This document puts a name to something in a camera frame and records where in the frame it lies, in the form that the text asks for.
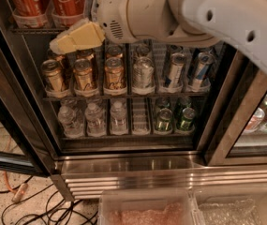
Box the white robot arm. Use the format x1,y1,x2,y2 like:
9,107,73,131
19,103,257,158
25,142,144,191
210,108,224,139
50,0,267,74

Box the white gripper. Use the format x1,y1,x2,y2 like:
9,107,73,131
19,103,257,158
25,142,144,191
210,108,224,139
50,0,133,54

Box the gold can rear left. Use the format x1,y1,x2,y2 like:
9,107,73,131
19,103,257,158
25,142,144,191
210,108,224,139
47,49,72,80

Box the silver blue slim can left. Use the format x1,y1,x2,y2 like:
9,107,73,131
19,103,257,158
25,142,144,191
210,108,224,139
164,53,185,88

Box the slim can rear left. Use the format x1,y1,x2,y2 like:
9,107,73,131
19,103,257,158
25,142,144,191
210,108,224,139
164,45,183,65

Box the water bottle left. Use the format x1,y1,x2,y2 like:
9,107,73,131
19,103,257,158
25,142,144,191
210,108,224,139
58,106,83,138

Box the black floor cables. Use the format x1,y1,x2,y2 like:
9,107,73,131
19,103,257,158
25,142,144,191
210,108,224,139
0,168,99,225

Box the stainless steel fridge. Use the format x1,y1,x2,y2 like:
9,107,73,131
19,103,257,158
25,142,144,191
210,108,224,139
0,0,267,201

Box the middle wire shelf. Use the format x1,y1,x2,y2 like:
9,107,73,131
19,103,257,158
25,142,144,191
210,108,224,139
43,92,209,101

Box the water bottle middle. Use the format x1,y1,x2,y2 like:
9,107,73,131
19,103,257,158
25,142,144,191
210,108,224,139
84,102,106,136

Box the water bottle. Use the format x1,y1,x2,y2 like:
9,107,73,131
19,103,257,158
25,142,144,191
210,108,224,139
58,106,83,138
111,101,127,135
84,102,106,136

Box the empty white bottom tray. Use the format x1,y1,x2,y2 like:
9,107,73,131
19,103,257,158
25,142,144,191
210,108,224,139
131,98,150,136

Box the silver blue slim can right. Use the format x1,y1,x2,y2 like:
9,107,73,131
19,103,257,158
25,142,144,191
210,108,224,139
188,52,215,91

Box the water bottle right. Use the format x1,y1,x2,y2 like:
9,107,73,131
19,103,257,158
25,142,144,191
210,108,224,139
111,101,127,135

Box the orange extension cord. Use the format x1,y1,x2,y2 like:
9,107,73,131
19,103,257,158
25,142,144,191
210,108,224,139
0,119,29,203

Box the silver blue slim can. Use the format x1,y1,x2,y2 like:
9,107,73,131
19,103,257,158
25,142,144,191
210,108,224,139
164,53,185,88
188,52,215,91

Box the green can rear right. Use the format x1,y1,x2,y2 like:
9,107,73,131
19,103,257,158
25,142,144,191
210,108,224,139
173,96,192,119

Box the gold can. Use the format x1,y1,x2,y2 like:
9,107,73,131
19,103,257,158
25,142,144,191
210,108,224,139
104,57,126,90
73,58,96,91
76,49,98,79
41,59,67,92
106,45,124,58
47,49,72,80

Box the clear bin pink contents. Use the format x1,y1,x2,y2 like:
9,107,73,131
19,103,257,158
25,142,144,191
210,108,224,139
98,187,195,225

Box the green can rear left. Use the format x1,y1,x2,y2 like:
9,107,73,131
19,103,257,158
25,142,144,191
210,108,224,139
155,97,171,113

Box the gold can front left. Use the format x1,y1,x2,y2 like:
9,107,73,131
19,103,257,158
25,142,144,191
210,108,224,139
41,59,67,92

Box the top wire shelf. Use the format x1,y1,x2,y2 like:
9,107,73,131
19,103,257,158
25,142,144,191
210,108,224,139
10,28,65,35

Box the wire shelf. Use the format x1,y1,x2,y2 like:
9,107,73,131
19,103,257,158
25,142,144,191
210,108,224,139
10,28,65,35
43,92,209,101

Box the open fridge glass door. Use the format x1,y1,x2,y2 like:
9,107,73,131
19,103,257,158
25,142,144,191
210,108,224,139
0,0,58,176

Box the silver can front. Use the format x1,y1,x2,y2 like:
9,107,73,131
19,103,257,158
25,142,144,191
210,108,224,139
133,57,155,89

